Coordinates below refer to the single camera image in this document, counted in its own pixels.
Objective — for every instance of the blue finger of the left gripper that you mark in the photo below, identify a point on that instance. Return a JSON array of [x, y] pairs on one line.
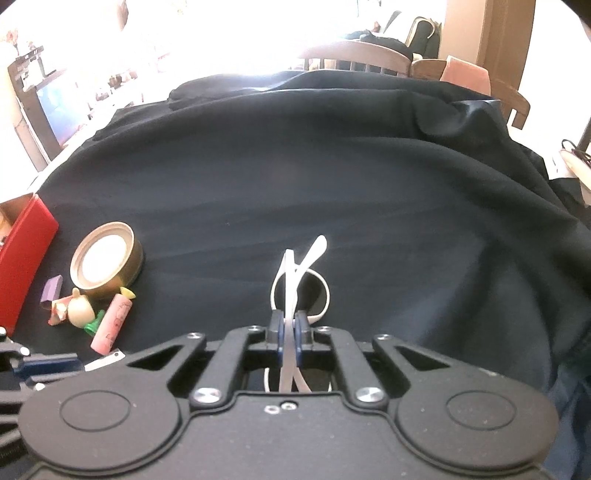
[[41, 364]]

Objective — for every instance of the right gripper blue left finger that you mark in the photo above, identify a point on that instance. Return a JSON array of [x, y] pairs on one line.
[[275, 335]]

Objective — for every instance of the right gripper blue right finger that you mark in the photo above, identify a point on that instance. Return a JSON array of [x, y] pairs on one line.
[[302, 335]]

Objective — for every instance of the green plastic toy piece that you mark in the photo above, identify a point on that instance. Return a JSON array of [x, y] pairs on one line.
[[92, 327]]

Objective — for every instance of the cream round wooden toy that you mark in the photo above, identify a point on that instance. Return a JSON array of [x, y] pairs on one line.
[[79, 310]]

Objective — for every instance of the pink cylindrical tube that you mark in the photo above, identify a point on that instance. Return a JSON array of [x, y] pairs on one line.
[[111, 324]]

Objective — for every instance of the purple small block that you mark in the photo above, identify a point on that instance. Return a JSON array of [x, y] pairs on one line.
[[51, 291]]

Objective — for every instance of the red metal tin box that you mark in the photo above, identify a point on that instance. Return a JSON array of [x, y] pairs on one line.
[[33, 228]]

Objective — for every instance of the dark navy table cloth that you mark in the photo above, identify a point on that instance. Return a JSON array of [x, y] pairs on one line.
[[457, 341]]

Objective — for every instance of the dark cabinet with blue panel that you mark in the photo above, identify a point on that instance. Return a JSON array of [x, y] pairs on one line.
[[50, 106]]

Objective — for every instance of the wooden dining chair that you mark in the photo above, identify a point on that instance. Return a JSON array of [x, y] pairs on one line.
[[371, 55]]

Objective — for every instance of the pink towel on chair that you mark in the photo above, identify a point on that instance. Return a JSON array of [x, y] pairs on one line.
[[467, 75]]

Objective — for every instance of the dark green sofa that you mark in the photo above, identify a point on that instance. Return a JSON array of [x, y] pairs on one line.
[[425, 39]]

